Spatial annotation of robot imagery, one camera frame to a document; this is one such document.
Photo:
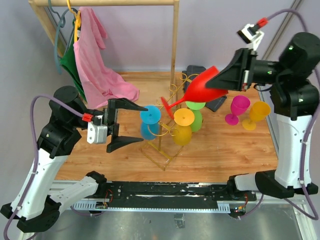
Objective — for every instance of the red wine glass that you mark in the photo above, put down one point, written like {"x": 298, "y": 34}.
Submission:
{"x": 197, "y": 91}

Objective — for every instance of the green wine glass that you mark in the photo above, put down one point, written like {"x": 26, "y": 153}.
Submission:
{"x": 195, "y": 107}

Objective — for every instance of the orange wine glass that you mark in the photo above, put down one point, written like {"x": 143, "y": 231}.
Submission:
{"x": 259, "y": 111}
{"x": 182, "y": 132}

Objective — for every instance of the wooden clothes rack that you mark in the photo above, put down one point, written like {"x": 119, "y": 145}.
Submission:
{"x": 138, "y": 30}

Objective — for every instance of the green garment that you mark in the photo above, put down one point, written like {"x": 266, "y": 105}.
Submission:
{"x": 68, "y": 62}

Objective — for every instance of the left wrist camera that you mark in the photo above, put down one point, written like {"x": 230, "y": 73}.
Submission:
{"x": 97, "y": 131}

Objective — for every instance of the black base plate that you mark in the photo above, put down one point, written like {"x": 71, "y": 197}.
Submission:
{"x": 168, "y": 195}

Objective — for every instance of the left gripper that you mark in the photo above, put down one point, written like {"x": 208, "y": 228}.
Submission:
{"x": 111, "y": 120}

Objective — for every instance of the grey folded cloth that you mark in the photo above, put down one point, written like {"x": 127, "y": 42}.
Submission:
{"x": 191, "y": 72}

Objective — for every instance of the pink garment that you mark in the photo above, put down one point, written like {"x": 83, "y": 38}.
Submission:
{"x": 99, "y": 82}

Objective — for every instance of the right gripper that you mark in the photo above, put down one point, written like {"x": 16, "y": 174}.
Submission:
{"x": 235, "y": 75}

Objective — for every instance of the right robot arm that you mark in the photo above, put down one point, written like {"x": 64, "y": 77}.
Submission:
{"x": 295, "y": 101}

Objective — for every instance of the blue-grey hanger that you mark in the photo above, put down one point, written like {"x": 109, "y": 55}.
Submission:
{"x": 61, "y": 24}

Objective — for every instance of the pink wine glass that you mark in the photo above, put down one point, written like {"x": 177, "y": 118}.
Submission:
{"x": 239, "y": 105}

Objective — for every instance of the aluminium frame rail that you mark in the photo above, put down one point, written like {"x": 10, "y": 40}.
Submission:
{"x": 172, "y": 211}

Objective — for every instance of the gold wire glass rack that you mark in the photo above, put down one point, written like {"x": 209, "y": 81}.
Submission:
{"x": 163, "y": 150}

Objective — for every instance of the blue wine glass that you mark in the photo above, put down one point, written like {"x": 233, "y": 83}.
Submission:
{"x": 149, "y": 127}

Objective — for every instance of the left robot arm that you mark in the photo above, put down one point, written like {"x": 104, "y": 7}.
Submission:
{"x": 35, "y": 208}

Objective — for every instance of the yellow hanger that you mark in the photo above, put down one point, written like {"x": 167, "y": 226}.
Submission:
{"x": 77, "y": 22}

